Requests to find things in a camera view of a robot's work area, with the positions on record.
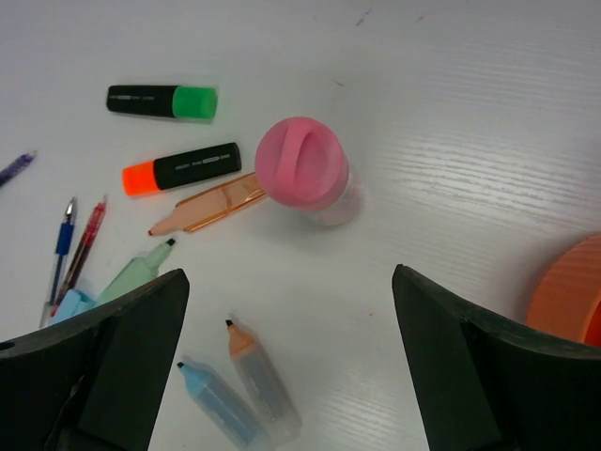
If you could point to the red gel pen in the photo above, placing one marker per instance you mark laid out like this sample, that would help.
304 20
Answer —
85 244

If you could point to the peach translucent marker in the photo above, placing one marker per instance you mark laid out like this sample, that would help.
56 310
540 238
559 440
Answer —
211 206

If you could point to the blue tip clear highlighter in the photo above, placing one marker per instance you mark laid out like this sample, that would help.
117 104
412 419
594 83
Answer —
232 415

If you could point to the orange tip clear highlighter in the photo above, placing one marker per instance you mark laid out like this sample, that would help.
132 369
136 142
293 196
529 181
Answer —
263 384

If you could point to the green cap black highlighter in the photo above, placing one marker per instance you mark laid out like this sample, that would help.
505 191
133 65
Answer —
182 102

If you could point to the light blue marker cap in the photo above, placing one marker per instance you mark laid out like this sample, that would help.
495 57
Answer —
74 303

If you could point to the orange cap black highlighter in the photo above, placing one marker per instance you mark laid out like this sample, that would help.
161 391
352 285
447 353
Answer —
181 169

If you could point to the orange round organizer container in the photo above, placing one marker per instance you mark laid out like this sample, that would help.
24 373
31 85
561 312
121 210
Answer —
566 301

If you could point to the mint green highlighter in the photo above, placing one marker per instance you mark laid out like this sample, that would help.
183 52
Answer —
139 271

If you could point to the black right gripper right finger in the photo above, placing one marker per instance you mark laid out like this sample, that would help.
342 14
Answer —
486 382

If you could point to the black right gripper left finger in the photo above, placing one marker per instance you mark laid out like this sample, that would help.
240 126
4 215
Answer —
94 381

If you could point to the blue ballpoint pen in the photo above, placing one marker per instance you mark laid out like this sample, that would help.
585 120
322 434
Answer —
61 251

